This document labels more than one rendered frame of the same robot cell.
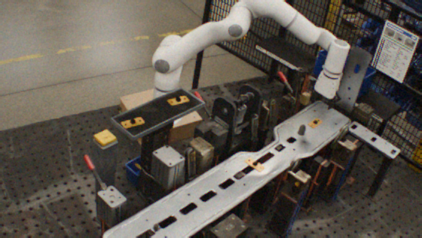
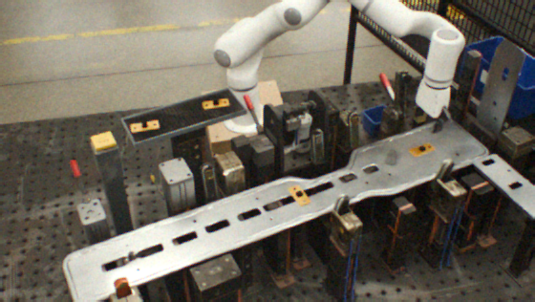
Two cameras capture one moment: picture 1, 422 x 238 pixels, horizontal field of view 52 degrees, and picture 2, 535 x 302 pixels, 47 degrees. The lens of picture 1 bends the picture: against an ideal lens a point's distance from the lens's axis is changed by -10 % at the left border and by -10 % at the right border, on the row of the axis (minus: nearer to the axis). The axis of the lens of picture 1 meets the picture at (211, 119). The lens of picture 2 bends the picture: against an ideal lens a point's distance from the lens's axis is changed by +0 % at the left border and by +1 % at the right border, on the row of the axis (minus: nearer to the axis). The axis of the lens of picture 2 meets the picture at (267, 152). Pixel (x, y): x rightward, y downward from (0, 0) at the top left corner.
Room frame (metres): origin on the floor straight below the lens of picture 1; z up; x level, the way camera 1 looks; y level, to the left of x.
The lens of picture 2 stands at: (0.20, -0.70, 2.35)
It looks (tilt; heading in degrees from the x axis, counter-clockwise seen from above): 41 degrees down; 26
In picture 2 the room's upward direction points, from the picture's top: straight up
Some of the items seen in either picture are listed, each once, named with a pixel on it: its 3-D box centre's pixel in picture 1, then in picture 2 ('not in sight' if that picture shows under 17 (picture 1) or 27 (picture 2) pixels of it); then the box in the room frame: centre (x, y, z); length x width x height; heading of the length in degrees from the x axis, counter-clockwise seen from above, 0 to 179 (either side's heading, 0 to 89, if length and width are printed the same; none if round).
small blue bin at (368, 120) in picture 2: not in sight; (377, 122); (2.21, -0.23, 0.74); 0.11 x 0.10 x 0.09; 143
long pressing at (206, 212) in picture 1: (252, 169); (294, 200); (1.42, -0.20, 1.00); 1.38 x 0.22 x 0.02; 143
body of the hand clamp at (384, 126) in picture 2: (282, 126); (388, 149); (1.91, -0.35, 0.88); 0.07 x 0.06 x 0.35; 53
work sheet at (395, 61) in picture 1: (395, 51); not in sight; (2.19, -0.90, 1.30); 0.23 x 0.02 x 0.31; 53
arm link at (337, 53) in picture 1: (337, 55); (443, 53); (1.82, -0.49, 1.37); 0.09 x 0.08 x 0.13; 176
